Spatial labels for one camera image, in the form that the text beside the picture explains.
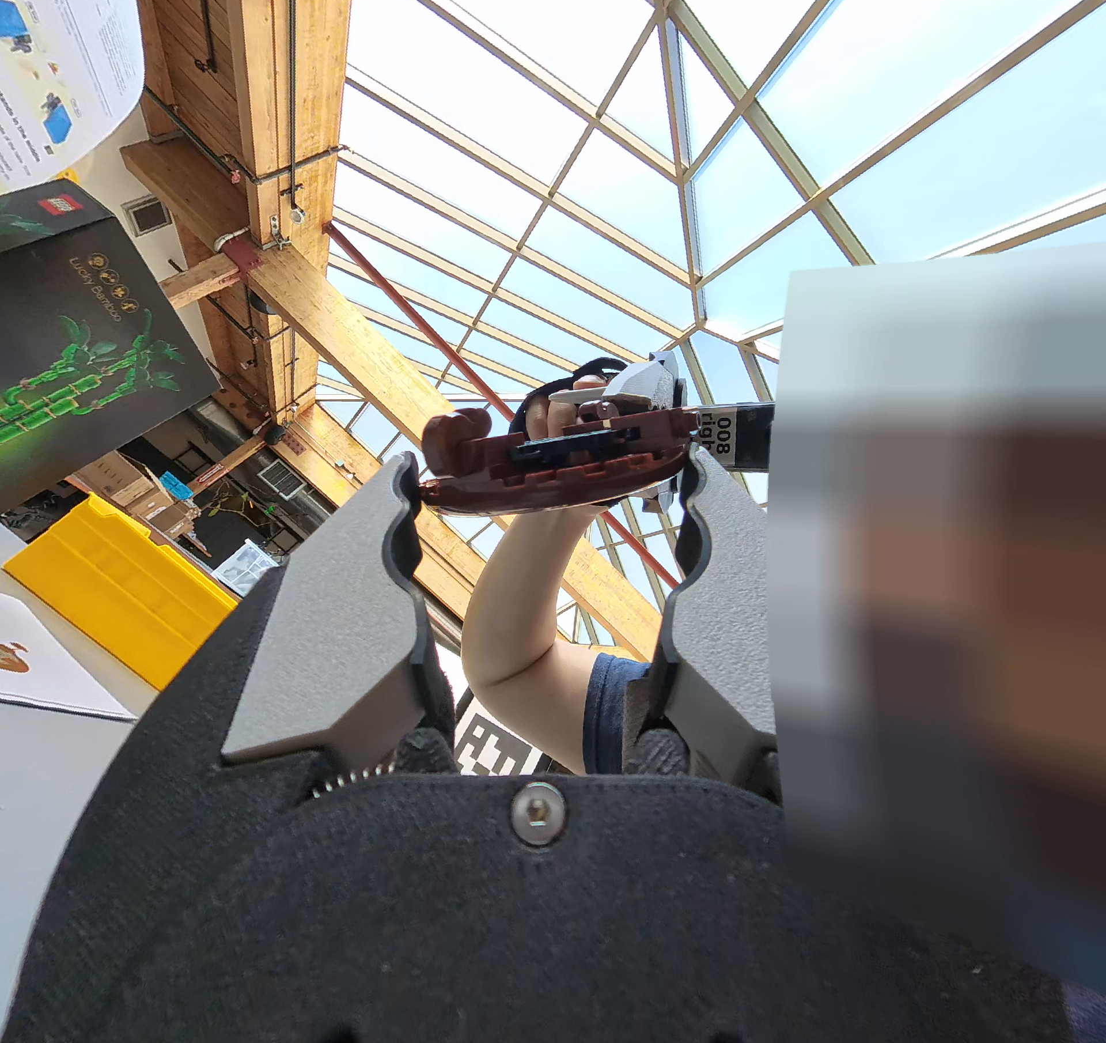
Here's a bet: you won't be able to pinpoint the grey desk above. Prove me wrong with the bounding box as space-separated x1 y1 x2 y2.
0 524 161 1001

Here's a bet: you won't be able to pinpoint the black bamboo set box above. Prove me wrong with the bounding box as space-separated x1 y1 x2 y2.
0 180 222 514

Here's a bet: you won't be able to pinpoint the person's right forearm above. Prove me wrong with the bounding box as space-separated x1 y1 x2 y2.
460 502 610 776

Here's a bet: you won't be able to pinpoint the person's blue shirt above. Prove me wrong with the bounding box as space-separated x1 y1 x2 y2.
581 652 651 776

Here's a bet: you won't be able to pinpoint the yellow plastic bin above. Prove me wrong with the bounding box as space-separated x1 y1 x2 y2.
4 492 240 692

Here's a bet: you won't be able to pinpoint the white building booklet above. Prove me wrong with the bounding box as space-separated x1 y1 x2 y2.
0 594 138 723

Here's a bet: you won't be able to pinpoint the clear plastic container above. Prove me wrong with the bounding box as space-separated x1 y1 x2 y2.
211 539 282 599

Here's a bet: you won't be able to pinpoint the person's right hand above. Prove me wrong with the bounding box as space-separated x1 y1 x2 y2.
525 376 610 443

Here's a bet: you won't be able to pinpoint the black white marker tag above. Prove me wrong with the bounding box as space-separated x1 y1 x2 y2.
453 687 547 778

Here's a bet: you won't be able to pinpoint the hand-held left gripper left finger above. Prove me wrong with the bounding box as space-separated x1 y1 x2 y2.
220 452 435 769

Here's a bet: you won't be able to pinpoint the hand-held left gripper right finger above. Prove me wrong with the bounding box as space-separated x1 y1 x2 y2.
646 442 779 789

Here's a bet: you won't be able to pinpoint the stack of cardboard boxes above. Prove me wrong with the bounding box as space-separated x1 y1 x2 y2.
73 451 204 547

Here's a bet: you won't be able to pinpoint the brown brick model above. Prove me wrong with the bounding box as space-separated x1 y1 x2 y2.
419 407 701 519

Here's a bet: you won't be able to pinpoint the printed instruction sheet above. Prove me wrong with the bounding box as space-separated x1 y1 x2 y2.
0 0 146 194

